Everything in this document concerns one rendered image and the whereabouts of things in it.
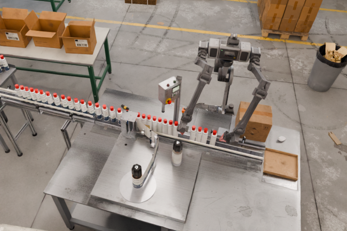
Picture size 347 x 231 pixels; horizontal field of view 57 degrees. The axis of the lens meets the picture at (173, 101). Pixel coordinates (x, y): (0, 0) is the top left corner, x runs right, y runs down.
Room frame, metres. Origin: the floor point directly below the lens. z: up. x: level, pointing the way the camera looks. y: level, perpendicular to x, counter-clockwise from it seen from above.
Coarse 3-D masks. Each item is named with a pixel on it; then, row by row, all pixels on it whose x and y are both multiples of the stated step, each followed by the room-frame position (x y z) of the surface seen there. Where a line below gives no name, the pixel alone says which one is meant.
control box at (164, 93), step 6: (168, 78) 2.02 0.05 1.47; (174, 78) 2.03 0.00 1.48; (162, 84) 1.95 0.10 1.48; (174, 84) 1.96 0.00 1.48; (162, 90) 1.91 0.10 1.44; (168, 90) 1.90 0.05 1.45; (162, 96) 1.91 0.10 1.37; (168, 96) 1.90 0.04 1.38; (174, 96) 1.95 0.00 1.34; (162, 102) 1.91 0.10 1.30
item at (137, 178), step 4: (136, 164) 1.34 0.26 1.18; (132, 168) 1.31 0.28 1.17; (136, 168) 1.31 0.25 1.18; (140, 168) 1.31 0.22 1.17; (132, 172) 1.30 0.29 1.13; (136, 172) 1.28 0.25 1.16; (140, 172) 1.30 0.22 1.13; (132, 176) 1.30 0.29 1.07; (136, 176) 1.28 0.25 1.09; (140, 176) 1.32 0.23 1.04; (132, 180) 1.30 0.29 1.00; (136, 180) 1.27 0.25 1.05; (140, 180) 1.29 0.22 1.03; (136, 184) 1.27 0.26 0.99; (140, 184) 1.29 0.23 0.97; (136, 188) 1.27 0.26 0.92; (140, 188) 1.29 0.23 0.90
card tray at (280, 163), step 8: (264, 152) 1.77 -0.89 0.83; (272, 152) 1.78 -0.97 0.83; (280, 152) 1.77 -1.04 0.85; (264, 160) 1.68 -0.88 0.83; (272, 160) 1.68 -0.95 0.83; (280, 160) 1.69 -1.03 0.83; (288, 160) 1.69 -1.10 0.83; (296, 160) 1.70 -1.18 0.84; (264, 168) 1.60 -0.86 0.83; (272, 168) 1.60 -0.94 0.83; (280, 168) 1.61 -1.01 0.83; (288, 168) 1.61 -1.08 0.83; (296, 168) 1.61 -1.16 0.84; (280, 176) 1.52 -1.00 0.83; (288, 176) 1.51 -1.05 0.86; (296, 176) 1.53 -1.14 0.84
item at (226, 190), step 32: (128, 96) 2.40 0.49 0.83; (96, 128) 1.94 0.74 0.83; (64, 160) 1.55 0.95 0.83; (96, 160) 1.57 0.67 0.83; (224, 160) 1.66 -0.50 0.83; (64, 192) 1.24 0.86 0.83; (192, 192) 1.31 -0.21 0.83; (224, 192) 1.33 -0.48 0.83; (256, 192) 1.35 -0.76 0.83; (288, 192) 1.37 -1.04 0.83; (160, 224) 1.02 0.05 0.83; (192, 224) 1.04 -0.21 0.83; (224, 224) 1.06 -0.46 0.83; (256, 224) 1.07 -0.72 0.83; (288, 224) 1.09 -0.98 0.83
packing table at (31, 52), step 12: (96, 36) 3.54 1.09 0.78; (0, 48) 3.16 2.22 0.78; (12, 48) 3.17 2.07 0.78; (24, 48) 3.19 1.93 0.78; (36, 48) 3.20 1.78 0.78; (48, 48) 3.22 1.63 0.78; (96, 48) 3.27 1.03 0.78; (108, 48) 3.71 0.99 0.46; (48, 60) 3.01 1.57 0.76; (60, 60) 3.00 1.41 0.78; (72, 60) 3.01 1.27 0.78; (84, 60) 3.02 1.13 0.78; (108, 60) 3.67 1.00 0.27; (48, 72) 3.42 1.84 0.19; (60, 72) 3.42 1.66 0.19; (108, 72) 3.70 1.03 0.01; (96, 96) 3.00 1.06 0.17
